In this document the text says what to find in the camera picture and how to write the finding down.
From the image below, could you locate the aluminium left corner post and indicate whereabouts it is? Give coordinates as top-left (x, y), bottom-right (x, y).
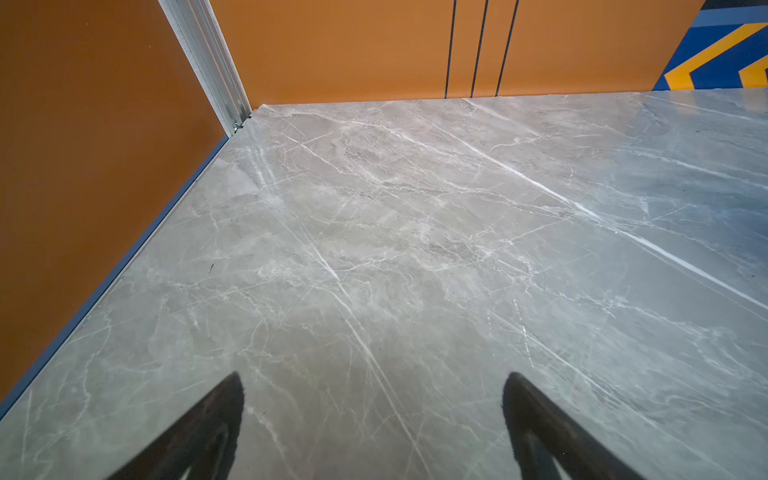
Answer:
top-left (159, 0), bottom-right (252, 137)

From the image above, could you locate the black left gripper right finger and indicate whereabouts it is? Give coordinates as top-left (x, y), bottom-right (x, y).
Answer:
top-left (502, 372), bottom-right (641, 479)

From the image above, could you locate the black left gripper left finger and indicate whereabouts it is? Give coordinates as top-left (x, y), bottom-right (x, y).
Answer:
top-left (110, 372), bottom-right (245, 479)

